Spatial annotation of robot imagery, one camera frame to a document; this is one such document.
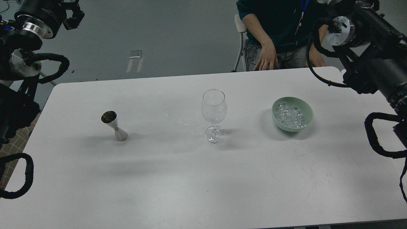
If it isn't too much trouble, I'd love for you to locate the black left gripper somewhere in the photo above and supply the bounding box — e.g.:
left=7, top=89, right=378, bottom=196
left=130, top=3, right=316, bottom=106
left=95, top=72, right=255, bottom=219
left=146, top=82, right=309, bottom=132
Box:
left=14, top=0, right=85, bottom=39

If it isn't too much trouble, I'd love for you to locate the steel double jigger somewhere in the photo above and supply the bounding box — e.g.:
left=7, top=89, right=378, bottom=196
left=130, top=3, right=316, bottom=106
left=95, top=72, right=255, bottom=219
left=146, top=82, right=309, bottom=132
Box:
left=101, top=111, right=128, bottom=142

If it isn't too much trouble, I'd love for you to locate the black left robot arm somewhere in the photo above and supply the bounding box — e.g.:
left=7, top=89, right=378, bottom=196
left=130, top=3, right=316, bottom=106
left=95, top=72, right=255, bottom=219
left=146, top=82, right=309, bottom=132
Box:
left=0, top=0, right=85, bottom=145

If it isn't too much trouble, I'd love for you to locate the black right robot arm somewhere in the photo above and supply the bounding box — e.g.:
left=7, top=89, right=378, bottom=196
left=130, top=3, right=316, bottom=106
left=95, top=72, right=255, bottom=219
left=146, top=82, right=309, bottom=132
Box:
left=306, top=0, right=407, bottom=158

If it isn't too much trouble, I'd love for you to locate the clear wine glass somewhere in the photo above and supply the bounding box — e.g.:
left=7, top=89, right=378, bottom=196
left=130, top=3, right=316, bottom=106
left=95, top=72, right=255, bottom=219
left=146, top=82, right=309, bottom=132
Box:
left=201, top=89, right=228, bottom=144

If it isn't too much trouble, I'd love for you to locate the pile of ice cubes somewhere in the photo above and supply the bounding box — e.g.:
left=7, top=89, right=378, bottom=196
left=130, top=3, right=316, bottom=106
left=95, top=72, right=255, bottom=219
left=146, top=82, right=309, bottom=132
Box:
left=275, top=102, right=308, bottom=128

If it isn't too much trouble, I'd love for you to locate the person's right hand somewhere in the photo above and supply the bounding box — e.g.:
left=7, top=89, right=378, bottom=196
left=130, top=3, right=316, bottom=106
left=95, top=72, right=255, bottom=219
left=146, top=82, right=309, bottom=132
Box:
left=253, top=43, right=279, bottom=71

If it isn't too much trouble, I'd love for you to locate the white office chair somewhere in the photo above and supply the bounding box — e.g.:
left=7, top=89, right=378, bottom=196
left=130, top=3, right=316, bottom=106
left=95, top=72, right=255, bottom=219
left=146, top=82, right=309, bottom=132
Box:
left=230, top=14, right=247, bottom=73

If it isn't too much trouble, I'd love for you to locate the person in dark sweater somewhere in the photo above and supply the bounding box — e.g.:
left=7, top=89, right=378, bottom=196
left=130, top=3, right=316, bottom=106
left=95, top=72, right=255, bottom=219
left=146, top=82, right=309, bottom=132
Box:
left=236, top=0, right=328, bottom=71

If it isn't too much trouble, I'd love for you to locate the green ceramic bowl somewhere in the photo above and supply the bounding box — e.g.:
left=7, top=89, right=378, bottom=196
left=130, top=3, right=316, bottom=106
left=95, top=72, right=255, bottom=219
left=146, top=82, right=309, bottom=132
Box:
left=271, top=97, right=314, bottom=132

